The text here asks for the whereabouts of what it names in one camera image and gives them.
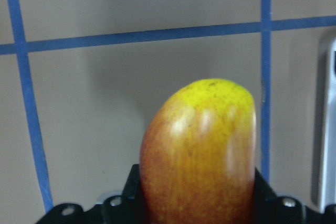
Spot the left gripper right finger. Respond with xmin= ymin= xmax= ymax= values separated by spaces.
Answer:
xmin=254 ymin=169 xmax=335 ymax=224

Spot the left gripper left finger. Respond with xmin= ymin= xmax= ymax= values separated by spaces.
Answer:
xmin=37 ymin=164 xmax=148 ymax=223

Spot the digital kitchen scale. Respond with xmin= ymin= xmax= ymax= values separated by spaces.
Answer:
xmin=311 ymin=28 xmax=335 ymax=212

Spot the brown paper table cover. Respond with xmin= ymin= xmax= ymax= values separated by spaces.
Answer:
xmin=1 ymin=0 xmax=335 ymax=223

